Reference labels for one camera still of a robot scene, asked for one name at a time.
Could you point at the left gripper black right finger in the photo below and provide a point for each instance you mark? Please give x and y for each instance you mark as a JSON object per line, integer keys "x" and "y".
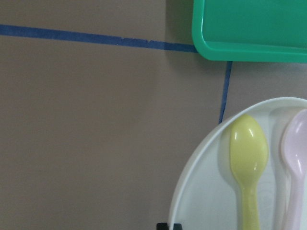
{"x": 177, "y": 226}

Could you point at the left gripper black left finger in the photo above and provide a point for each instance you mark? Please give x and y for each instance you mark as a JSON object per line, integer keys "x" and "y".
{"x": 162, "y": 226}

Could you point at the white round plate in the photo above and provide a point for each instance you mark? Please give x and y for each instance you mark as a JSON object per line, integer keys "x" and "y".
{"x": 207, "y": 197}

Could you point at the yellow plastic spoon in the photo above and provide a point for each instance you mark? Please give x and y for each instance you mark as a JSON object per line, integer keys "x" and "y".
{"x": 249, "y": 155}

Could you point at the pink plastic spoon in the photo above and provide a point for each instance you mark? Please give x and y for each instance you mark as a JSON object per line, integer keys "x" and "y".
{"x": 294, "y": 155}

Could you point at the green plastic tray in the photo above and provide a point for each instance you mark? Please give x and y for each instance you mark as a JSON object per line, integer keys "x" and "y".
{"x": 251, "y": 30}

